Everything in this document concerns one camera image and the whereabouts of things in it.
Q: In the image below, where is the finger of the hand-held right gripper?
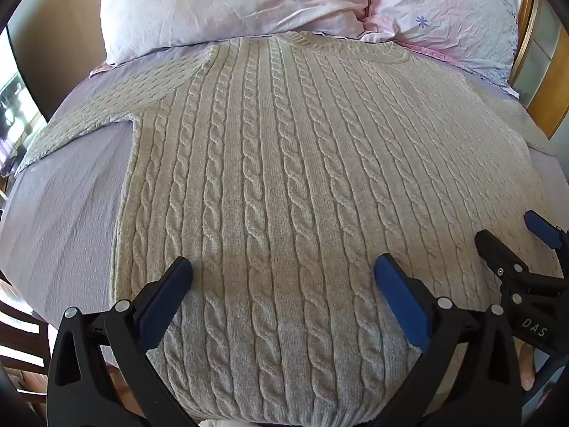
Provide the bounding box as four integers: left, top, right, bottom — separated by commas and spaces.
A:
523, 210, 569, 251
474, 230, 530, 282

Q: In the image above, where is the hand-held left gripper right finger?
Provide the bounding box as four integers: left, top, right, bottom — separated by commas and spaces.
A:
374, 253, 524, 427

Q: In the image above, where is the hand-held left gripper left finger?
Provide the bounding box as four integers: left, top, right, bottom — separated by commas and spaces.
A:
47, 257, 193, 427

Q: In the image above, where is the beige cable knit sweater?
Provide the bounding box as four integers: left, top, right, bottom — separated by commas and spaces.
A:
15, 31, 563, 425

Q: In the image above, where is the person's right hand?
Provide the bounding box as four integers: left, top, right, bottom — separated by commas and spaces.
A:
520, 346, 538, 391

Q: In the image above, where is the wooden headboard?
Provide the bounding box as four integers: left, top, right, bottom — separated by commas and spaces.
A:
509, 0, 569, 141

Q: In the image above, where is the dark wooden chair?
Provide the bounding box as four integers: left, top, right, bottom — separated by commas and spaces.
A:
0, 294, 52, 382

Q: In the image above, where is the lavender bed sheet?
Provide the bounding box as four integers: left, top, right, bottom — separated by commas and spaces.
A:
0, 40, 557, 368

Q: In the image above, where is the small floral pink pillow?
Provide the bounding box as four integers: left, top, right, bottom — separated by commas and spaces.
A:
359, 0, 522, 97

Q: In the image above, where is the large floral pink pillow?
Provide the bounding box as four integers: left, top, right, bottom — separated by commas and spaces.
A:
100, 0, 375, 65

